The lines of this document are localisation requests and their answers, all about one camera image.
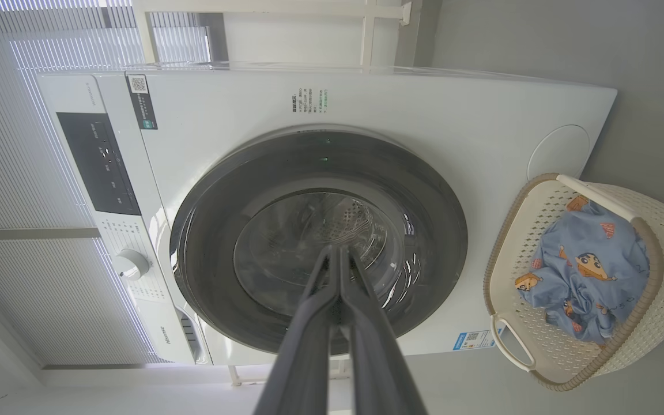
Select printed text label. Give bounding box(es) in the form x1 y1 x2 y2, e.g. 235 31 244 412
292 88 327 114

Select white metal rack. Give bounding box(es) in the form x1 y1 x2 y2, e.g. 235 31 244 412
132 0 413 66

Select white washer control knob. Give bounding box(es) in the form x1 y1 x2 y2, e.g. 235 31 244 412
112 248 150 282

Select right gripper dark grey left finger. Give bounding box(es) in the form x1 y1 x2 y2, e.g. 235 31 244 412
253 245 341 415

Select blue cartoon print garment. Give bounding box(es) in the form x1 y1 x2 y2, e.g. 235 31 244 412
539 196 651 289
515 265 624 345

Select round white filter cover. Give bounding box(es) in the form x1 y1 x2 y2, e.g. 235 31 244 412
527 124 591 181

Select white front-load washing machine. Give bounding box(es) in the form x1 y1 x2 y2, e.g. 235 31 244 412
37 62 618 367

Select white detergent drawer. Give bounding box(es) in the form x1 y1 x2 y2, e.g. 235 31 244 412
129 285 213 365

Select black washer display panel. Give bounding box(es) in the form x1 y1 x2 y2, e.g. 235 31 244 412
56 112 142 216

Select dark QR code sticker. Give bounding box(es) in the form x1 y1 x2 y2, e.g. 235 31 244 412
127 74 159 130

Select blue energy label sticker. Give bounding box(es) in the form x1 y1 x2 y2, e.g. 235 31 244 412
453 329 503 351

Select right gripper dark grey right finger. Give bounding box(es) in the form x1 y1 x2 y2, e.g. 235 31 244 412
339 246 429 415

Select round dark glass washer door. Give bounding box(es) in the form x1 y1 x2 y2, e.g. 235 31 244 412
169 128 469 356

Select white window blinds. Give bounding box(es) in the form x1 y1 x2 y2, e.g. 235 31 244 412
0 0 213 365

